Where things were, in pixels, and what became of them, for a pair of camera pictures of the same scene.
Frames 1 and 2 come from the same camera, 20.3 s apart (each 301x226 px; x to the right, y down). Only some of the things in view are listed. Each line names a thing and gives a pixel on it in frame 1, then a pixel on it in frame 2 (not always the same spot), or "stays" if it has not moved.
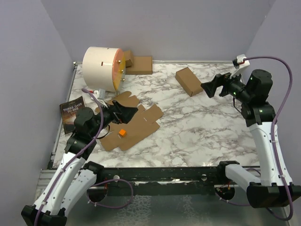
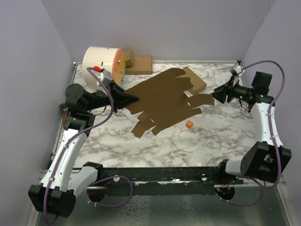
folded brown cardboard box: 189,81 stays
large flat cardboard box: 141,65 stays
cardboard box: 121,135 -> 162,98
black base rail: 182,181 stays
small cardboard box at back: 128,57 stays
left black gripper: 120,113 -> 121,99
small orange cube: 122,132 -> 189,124
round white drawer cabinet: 104,68 stays
